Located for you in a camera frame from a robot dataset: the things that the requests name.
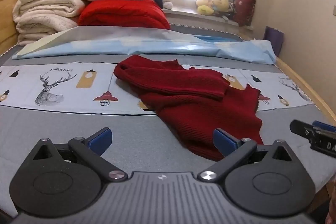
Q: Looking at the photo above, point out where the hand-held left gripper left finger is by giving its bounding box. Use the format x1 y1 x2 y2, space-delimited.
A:
28 127 128 183

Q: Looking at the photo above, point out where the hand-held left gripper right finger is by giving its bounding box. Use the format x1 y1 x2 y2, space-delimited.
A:
197 128 300 183

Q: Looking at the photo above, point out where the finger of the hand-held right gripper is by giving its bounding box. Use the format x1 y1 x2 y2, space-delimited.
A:
290 119 336 140

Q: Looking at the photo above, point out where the dark red knit sweater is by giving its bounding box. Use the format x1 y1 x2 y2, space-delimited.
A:
113 55 264 161

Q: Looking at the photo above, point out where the purple bag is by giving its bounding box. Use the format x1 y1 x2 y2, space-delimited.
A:
263 26 285 56

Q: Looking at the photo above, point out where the light blue sheet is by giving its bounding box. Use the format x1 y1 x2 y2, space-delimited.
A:
12 26 277 65

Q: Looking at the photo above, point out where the red folded quilt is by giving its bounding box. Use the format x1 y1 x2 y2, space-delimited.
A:
78 0 171 30

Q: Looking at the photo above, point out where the dark red pillow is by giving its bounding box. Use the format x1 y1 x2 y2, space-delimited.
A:
232 0 256 27

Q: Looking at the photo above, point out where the yellow plush toy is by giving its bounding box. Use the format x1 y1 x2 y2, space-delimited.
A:
196 0 230 16

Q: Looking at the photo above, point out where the cream folded blanket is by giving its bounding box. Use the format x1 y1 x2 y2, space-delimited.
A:
13 0 87 46

